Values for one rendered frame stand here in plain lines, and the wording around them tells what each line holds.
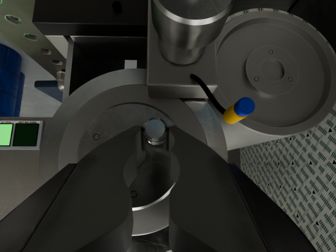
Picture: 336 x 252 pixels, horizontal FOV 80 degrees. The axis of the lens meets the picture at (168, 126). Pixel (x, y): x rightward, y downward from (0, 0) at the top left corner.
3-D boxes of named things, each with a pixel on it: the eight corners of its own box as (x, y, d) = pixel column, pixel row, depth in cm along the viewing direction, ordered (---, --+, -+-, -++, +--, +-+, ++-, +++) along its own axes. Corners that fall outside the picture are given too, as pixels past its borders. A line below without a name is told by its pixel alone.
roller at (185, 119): (205, 83, 17) (213, 234, 15) (178, 133, 42) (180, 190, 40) (64, 83, 16) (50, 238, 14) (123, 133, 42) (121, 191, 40)
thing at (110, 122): (55, 140, 14) (145, 82, 15) (68, 143, 16) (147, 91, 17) (114, 236, 13) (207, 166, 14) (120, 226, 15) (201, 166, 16)
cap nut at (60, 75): (68, 71, 50) (67, 88, 49) (75, 77, 53) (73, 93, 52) (53, 71, 49) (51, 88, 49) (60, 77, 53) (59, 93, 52)
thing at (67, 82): (85, -72, 21) (68, 102, 17) (125, 53, 44) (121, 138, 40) (80, -72, 21) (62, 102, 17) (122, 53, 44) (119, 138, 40)
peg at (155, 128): (170, 136, 11) (146, 144, 11) (168, 142, 14) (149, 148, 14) (163, 113, 12) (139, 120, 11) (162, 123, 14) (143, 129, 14)
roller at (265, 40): (329, 11, 19) (351, 136, 17) (233, 98, 44) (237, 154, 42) (203, 8, 19) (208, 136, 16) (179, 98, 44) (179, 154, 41)
